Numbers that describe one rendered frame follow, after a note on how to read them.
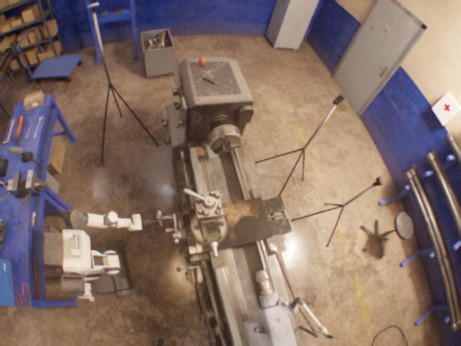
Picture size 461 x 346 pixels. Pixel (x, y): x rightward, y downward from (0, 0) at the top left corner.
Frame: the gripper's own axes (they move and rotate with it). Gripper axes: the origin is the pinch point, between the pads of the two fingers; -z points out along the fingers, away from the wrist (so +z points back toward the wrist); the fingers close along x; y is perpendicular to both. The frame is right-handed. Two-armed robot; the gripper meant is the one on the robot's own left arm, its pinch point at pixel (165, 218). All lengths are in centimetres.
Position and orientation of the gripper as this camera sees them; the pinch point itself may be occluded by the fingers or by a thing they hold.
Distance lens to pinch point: 188.9
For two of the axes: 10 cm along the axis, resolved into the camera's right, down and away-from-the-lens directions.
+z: -9.6, 1.4, -2.5
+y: -0.1, -8.9, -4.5
